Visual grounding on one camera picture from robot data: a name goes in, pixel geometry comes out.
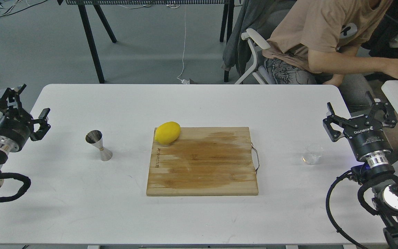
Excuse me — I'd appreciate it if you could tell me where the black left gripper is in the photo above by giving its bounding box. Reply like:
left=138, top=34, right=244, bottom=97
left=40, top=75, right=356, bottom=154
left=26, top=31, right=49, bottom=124
left=0, top=84, right=51, bottom=152

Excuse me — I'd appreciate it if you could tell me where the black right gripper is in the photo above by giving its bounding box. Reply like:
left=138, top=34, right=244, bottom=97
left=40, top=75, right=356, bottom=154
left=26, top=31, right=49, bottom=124
left=323, top=91, right=398, bottom=162

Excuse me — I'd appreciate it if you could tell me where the small clear glass cup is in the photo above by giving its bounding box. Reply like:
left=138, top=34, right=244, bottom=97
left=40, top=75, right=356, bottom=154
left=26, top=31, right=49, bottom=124
left=302, top=143, right=324, bottom=165

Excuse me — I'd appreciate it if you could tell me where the steel double jigger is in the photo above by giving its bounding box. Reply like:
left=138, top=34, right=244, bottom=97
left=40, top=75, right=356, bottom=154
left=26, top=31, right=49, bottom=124
left=85, top=130, right=113, bottom=162

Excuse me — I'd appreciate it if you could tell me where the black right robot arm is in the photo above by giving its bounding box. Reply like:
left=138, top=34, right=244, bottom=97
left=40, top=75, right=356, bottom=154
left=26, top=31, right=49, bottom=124
left=323, top=92, right=398, bottom=249

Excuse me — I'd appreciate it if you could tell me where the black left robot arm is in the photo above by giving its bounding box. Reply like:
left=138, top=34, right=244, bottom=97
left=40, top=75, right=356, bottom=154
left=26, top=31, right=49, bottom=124
left=0, top=84, right=51, bottom=202

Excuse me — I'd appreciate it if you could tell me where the person in brown shirt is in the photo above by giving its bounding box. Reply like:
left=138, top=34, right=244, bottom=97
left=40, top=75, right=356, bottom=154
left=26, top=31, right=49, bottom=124
left=262, top=0, right=392, bottom=112

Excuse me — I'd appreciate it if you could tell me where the white office chair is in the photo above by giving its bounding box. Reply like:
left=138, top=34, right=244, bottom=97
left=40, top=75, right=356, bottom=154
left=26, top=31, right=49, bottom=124
left=235, top=28, right=275, bottom=85

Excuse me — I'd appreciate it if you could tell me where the yellow lemon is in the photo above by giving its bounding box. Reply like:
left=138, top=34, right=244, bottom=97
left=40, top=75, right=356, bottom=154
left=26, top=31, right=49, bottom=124
left=154, top=121, right=181, bottom=145

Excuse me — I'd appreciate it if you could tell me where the grey jacket on chair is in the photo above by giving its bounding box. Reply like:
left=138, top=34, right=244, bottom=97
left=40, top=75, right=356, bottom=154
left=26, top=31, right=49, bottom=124
left=221, top=0, right=296, bottom=75

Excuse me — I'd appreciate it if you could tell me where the wooden cutting board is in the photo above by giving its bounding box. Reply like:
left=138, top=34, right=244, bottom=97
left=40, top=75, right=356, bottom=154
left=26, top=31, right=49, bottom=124
left=146, top=127, right=259, bottom=196

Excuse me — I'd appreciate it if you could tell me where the white cable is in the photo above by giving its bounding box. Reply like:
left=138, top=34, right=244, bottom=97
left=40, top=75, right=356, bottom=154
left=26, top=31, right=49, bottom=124
left=177, top=3, right=190, bottom=84

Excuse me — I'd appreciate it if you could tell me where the black metal table frame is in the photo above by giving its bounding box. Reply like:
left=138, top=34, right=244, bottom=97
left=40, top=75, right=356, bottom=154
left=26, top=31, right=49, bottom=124
left=58, top=0, right=240, bottom=84

